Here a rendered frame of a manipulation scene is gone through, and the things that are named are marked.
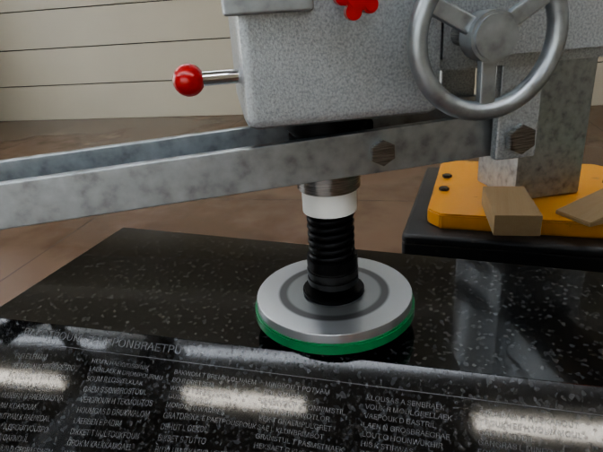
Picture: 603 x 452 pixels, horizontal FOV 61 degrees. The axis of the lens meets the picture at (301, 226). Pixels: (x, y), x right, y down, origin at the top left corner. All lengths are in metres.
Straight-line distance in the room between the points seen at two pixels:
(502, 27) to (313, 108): 0.18
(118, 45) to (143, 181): 7.26
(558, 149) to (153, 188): 1.12
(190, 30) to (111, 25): 1.13
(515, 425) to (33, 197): 0.58
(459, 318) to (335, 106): 0.37
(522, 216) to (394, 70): 0.75
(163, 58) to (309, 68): 7.04
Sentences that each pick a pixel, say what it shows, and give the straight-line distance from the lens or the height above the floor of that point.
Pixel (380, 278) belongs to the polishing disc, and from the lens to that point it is 0.74.
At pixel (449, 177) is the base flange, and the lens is 1.61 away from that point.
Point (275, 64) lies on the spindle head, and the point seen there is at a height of 1.23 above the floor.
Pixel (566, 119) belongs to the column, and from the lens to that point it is 1.46.
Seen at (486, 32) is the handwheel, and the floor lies 1.25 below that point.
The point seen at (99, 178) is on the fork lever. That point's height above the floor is 1.13.
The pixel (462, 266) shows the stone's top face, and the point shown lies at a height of 0.87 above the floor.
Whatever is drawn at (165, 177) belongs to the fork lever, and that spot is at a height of 1.12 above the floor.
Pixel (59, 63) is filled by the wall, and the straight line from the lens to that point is 8.36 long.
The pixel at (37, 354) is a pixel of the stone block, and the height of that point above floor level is 0.84.
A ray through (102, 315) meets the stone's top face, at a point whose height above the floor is 0.87.
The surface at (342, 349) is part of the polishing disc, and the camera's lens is 0.64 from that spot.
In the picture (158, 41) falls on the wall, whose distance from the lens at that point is 7.59.
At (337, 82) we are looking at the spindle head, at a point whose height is 1.21.
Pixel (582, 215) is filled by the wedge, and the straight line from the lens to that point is 1.36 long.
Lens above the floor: 1.28
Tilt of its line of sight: 23 degrees down
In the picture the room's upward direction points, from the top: 4 degrees counter-clockwise
